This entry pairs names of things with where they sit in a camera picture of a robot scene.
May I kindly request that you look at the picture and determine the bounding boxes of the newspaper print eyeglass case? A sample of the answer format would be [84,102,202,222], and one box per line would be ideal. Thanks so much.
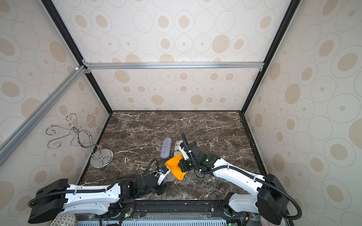
[174,140,183,157]

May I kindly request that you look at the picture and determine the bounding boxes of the orange microfiber cloth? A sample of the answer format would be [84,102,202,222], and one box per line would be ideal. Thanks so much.
[165,153,186,181]

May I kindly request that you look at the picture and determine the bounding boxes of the lavender fabric eyeglass case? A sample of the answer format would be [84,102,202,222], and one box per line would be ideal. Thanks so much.
[160,137,172,159]

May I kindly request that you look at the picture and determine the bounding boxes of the dark grey eyeglass case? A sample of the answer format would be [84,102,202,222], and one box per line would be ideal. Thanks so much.
[163,173,176,183]

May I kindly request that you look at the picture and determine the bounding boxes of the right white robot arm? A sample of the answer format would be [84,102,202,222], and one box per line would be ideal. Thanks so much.
[177,142,302,225]

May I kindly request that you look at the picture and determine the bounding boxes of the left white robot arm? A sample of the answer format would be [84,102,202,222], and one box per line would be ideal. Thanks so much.
[28,174,167,224]

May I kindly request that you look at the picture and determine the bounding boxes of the right round patterned disc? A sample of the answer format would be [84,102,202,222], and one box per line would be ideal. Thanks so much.
[260,216,286,226]

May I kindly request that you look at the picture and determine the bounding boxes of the round patterned disc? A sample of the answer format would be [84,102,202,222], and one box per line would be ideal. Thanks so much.
[260,216,286,226]
[50,214,77,226]

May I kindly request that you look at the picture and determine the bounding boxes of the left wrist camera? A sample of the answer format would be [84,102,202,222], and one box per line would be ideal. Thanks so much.
[157,166,171,185]

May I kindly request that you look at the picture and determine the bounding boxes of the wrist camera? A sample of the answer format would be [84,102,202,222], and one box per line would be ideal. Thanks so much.
[178,143,189,160]
[157,166,171,185]

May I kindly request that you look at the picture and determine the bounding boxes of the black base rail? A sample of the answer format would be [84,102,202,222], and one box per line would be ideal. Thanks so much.
[74,199,286,226]

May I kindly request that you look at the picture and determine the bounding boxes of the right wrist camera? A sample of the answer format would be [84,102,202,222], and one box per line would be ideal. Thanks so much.
[178,143,189,160]

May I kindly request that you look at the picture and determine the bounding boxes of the chrome wire cup stand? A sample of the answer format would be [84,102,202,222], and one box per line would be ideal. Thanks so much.
[45,113,114,170]

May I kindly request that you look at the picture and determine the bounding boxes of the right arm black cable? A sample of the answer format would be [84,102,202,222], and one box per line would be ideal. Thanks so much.
[180,131,303,221]

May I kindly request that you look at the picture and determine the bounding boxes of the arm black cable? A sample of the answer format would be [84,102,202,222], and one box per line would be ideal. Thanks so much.
[180,131,303,221]
[27,158,161,208]

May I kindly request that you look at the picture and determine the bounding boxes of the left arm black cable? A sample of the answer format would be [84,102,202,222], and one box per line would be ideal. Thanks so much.
[27,158,161,208]

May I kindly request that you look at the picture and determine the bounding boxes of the silver horizontal frame bar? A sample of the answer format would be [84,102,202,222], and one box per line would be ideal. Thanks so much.
[85,62,264,70]

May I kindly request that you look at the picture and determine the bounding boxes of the silver diagonal frame bar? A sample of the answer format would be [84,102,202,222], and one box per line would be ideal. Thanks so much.
[1,65,85,165]

